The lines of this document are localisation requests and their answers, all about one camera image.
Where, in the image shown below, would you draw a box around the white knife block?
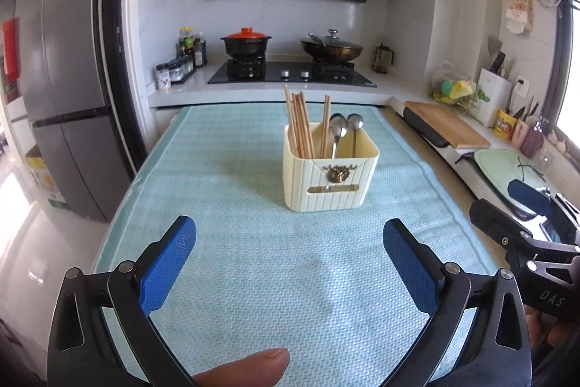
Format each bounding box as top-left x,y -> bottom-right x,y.
476,67 -> 513,128

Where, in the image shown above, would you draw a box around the yellow cap oil bottle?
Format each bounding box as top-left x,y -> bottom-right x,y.
178,26 -> 195,59

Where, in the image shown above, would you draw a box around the wooden cutting board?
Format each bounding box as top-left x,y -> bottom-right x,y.
403,100 -> 492,149

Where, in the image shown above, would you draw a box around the light teal woven table mat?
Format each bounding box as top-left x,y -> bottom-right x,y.
93,103 -> 499,387

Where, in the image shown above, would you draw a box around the purple soap bottle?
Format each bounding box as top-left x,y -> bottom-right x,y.
520,117 -> 549,158

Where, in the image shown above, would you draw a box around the dark glass jug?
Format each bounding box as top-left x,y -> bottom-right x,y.
372,42 -> 395,75

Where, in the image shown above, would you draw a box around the yellow cardboard box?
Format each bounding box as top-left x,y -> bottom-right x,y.
25,144 -> 73,211

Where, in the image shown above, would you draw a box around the yellow printed cup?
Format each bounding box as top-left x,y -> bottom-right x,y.
494,108 -> 517,139

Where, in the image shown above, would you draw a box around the yellow and green cloths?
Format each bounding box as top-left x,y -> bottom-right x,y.
430,76 -> 481,107

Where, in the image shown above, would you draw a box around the garlic bulbs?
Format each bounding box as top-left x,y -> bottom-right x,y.
546,128 -> 572,154

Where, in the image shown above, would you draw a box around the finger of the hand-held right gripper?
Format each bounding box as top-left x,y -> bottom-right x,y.
469,199 -> 538,256
506,179 -> 565,218

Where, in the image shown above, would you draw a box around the knives with dark handles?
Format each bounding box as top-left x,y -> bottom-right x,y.
487,36 -> 508,75

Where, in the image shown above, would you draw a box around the printed wall hanging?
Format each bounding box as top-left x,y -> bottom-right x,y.
505,0 -> 535,35

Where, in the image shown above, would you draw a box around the person's left hand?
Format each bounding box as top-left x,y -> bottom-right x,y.
190,347 -> 291,387

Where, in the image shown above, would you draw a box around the black glass gas hob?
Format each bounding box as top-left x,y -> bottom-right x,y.
207,59 -> 378,88

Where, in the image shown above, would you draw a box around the dark sauce bottle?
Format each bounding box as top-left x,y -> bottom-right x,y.
194,32 -> 208,68

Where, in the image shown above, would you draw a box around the black clay pot orange lid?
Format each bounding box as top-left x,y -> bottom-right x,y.
220,28 -> 273,59

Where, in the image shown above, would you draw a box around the dark wok with glass lid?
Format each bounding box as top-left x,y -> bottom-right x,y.
300,29 -> 364,63

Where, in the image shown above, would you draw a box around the person's right hand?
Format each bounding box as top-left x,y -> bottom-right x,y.
523,306 -> 580,352

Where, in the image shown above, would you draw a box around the window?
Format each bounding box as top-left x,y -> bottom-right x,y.
555,0 -> 580,134

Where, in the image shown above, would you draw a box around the dark kitchen tools in cup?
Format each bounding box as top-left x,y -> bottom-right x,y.
510,94 -> 540,122

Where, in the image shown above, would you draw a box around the red wall hanging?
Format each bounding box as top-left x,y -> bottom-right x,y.
2,17 -> 21,86

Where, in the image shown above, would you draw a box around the steel spoon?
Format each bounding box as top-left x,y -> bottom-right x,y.
328,113 -> 349,158
347,113 -> 364,156

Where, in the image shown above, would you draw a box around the bunch of wooden chopsticks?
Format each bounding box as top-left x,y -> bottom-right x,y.
284,85 -> 331,160

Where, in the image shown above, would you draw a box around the grey steel refrigerator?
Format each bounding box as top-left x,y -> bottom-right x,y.
0,0 -> 137,225

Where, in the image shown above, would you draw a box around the black wire frame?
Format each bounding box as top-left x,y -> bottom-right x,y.
517,156 -> 547,184

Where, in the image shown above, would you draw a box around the pink cup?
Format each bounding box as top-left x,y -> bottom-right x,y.
512,119 -> 531,152

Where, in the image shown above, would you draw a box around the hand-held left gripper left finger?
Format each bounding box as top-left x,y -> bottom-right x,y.
47,215 -> 200,387

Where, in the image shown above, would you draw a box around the white label spice jar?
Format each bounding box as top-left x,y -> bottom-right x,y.
155,63 -> 172,91

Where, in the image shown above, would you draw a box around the row of dark spice jars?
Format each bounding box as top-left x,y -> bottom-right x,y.
167,55 -> 195,84

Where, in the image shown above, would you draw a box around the cream ribbed utensil holder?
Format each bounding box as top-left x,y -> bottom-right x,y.
283,122 -> 380,213

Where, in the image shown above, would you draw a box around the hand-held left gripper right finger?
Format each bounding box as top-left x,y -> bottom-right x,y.
378,218 -> 533,387

